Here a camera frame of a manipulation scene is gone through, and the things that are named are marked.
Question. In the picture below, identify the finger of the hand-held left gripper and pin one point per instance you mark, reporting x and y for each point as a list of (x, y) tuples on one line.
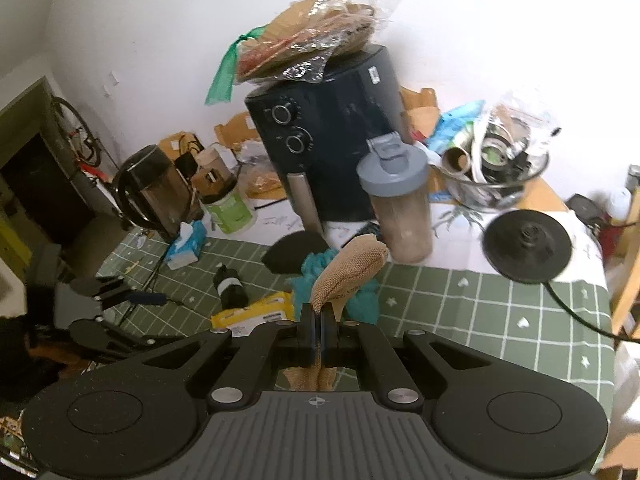
[(110, 342), (147, 298)]

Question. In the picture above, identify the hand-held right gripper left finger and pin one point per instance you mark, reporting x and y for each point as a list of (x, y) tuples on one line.
[(310, 331)]

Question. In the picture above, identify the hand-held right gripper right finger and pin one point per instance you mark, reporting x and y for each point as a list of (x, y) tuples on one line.
[(329, 331)]

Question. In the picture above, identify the tan knit cloth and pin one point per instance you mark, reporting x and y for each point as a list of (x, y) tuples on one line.
[(350, 265)]

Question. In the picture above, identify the teal fuzzy cloth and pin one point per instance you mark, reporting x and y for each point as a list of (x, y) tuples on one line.
[(362, 302)]

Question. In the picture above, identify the yellow wipes pack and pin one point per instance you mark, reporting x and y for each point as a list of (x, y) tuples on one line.
[(255, 315)]

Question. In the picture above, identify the blue tissue pack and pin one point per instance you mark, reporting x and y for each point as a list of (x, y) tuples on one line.
[(185, 250)]

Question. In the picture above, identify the black round cloth pad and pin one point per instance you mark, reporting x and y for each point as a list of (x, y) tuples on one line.
[(292, 252)]

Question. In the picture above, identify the small black bottle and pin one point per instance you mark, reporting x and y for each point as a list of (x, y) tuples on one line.
[(231, 287)]

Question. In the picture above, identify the steel electric kettle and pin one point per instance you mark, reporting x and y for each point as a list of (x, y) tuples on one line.
[(150, 190)]

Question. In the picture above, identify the white and green jar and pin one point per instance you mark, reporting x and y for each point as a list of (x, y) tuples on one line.
[(232, 212)]

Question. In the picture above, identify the green checked tablecloth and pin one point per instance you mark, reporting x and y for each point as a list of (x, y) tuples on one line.
[(450, 310)]

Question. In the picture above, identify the bicycle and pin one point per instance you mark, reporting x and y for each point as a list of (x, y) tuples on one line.
[(90, 167)]

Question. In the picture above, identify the shaker bottle with grey lid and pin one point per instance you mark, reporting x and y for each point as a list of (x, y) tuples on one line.
[(400, 210)]

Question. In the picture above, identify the brown cardboard box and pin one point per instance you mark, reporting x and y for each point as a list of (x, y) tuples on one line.
[(172, 145), (235, 130)]

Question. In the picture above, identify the clear bag of bread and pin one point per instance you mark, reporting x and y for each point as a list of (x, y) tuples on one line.
[(257, 177)]

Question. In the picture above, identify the dark blue air fryer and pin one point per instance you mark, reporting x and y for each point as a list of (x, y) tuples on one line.
[(340, 125)]

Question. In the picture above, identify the cardboard tube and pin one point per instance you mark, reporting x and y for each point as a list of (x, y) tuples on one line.
[(455, 159)]

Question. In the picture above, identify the black round kettle base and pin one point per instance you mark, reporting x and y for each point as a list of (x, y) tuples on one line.
[(527, 247)]

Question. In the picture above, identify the glass bowl of odds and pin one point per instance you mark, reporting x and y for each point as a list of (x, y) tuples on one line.
[(500, 187)]

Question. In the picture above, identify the green plastic strip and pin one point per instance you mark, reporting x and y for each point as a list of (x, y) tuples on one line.
[(222, 77)]

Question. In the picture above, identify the brown cardboard piece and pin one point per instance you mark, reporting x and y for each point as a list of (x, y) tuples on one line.
[(420, 115)]

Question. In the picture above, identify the light blue packet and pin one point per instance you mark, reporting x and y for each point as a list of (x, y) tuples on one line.
[(452, 125)]

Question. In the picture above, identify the black flat device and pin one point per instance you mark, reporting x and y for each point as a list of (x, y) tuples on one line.
[(585, 207)]

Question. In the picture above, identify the plastic bag of bread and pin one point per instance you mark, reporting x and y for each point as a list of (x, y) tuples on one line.
[(310, 35)]

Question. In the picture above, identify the wooden chair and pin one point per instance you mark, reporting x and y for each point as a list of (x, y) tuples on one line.
[(627, 300)]

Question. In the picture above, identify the white round bottle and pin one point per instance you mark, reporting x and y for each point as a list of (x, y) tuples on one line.
[(619, 202)]

